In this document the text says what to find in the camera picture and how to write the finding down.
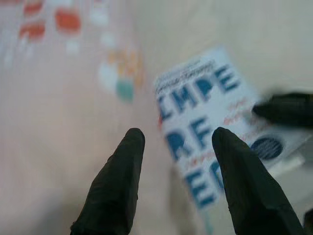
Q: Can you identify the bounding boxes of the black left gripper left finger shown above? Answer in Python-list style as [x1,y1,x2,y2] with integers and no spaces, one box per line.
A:
[69,127,146,235]

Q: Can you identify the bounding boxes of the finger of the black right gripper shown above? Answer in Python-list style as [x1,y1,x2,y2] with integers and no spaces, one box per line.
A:
[251,92,313,128]

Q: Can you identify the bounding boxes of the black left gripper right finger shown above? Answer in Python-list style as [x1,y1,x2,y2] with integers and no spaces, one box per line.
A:
[211,126,306,235]

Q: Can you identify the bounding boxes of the white book with blue letters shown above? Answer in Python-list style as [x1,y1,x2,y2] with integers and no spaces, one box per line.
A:
[153,45,306,213]

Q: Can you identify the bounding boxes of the pink dotted pillow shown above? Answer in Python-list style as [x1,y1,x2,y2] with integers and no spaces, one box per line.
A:
[0,0,203,235]

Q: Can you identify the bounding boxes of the bed with cream sheet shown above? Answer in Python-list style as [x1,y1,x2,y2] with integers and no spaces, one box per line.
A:
[132,0,313,235]

